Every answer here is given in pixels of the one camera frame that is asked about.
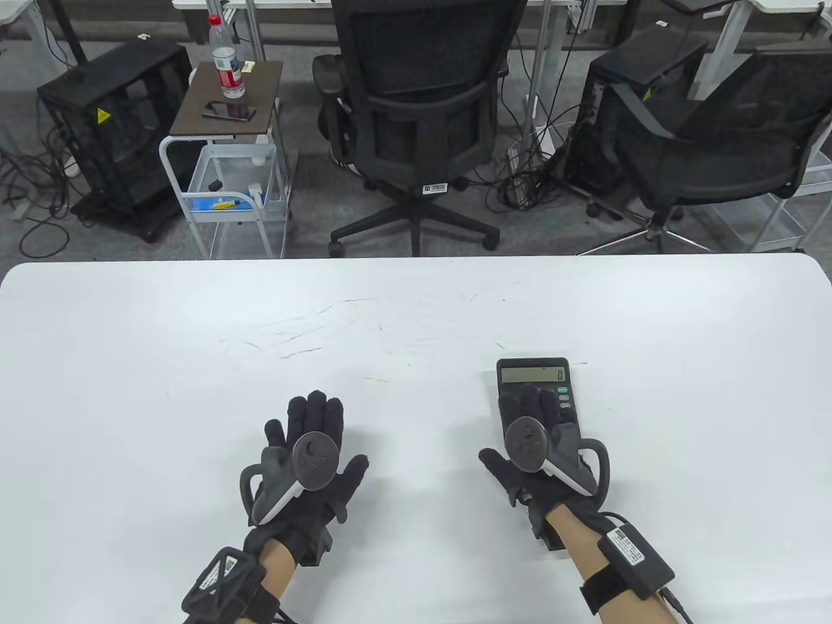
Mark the person's left hand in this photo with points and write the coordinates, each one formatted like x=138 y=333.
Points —
x=312 y=413

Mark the person's right hand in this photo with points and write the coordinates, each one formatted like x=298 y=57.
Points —
x=523 y=403

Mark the black calculator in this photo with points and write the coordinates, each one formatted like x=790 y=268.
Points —
x=533 y=374

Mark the person's left forearm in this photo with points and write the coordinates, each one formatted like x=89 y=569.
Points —
x=279 y=567

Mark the person's right forearm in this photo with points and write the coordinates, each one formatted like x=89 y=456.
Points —
x=572 y=536

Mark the grey white right hand controller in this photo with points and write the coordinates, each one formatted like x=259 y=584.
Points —
x=530 y=443

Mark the grey white hand controller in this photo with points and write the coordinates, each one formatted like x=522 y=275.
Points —
x=315 y=461
x=530 y=443

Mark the grey white left hand controller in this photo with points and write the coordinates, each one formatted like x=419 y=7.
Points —
x=315 y=461

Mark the yellow pen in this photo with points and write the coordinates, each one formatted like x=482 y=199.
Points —
x=229 y=204

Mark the white power strip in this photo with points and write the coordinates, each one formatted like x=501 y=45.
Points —
x=517 y=172

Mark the black smartphone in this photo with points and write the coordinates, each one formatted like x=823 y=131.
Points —
x=229 y=112

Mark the white cart with brown top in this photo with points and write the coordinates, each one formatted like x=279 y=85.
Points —
x=201 y=112

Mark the white desk with metal legs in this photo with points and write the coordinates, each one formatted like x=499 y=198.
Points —
x=543 y=78

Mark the black cabinet with yellow label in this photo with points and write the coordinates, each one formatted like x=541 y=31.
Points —
x=117 y=130

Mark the black mesh office chair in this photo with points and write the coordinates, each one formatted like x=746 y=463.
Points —
x=422 y=65

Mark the black chair with chrome base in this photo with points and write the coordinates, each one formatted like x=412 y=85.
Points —
x=747 y=130

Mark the clear bottle with red cap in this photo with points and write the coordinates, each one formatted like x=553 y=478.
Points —
x=227 y=65

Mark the black computer tower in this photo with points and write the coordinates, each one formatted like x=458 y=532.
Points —
x=650 y=58

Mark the white desk with thick leg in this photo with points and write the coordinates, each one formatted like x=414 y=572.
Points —
x=723 y=52

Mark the black framed wrist camera mount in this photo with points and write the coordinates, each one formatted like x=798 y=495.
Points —
x=221 y=585

